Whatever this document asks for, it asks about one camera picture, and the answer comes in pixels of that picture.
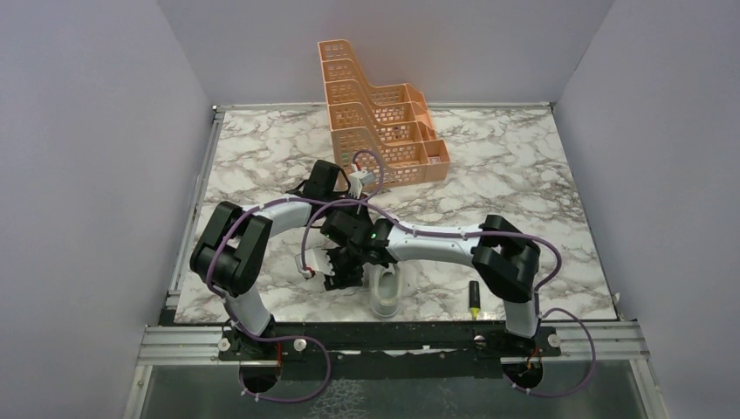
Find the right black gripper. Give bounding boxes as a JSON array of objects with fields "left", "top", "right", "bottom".
[{"left": 319, "top": 244, "right": 366, "bottom": 292}]

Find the white sneaker shoe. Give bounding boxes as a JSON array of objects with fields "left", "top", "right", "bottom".
[{"left": 364, "top": 210, "right": 406, "bottom": 321}]

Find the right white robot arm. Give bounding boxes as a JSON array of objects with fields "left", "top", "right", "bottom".
[{"left": 320, "top": 209, "right": 541, "bottom": 355}]

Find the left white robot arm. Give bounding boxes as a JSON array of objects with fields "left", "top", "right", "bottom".
[{"left": 189, "top": 160, "right": 348, "bottom": 359}]

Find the orange plastic file organizer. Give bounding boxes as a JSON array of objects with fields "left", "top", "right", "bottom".
[{"left": 318, "top": 39, "right": 450, "bottom": 188}]

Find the black yellow highlighter marker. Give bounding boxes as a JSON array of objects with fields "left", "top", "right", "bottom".
[{"left": 468, "top": 280, "right": 481, "bottom": 320}]

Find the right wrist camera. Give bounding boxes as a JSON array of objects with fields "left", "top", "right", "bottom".
[{"left": 295, "top": 249, "right": 335, "bottom": 279}]

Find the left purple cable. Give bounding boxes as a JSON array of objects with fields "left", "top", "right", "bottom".
[{"left": 205, "top": 150, "right": 387, "bottom": 405}]

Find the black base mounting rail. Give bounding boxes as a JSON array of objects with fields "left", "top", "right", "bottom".
[{"left": 216, "top": 320, "right": 561, "bottom": 381}]

